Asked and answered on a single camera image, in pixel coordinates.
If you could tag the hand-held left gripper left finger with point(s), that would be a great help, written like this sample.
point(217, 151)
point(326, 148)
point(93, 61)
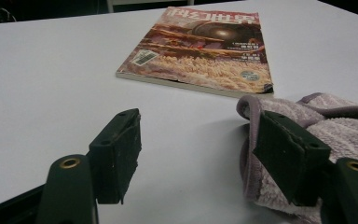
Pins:
point(115, 155)

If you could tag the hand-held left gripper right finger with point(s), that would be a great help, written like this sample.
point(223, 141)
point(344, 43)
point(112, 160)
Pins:
point(289, 155)

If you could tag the purple striped towel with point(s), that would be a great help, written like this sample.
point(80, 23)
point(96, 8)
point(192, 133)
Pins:
point(348, 130)

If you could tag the magazine with glossy cover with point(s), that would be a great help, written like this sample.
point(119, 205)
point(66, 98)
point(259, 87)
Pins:
point(199, 56)

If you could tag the wooden table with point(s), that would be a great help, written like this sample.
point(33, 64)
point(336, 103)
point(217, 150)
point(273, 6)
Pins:
point(43, 93)

